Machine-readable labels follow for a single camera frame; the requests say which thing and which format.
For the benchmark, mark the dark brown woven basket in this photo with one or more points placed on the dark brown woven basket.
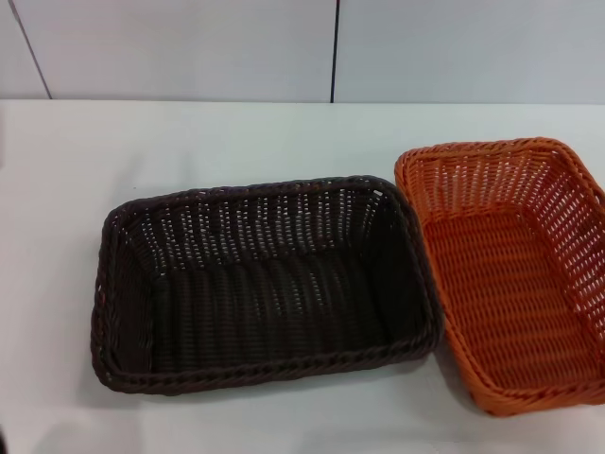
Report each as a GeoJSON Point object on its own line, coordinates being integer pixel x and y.
{"type": "Point", "coordinates": [264, 302]}

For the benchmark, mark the orange woven basket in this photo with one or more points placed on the orange woven basket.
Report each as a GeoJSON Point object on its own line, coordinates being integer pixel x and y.
{"type": "Point", "coordinates": [501, 293]}

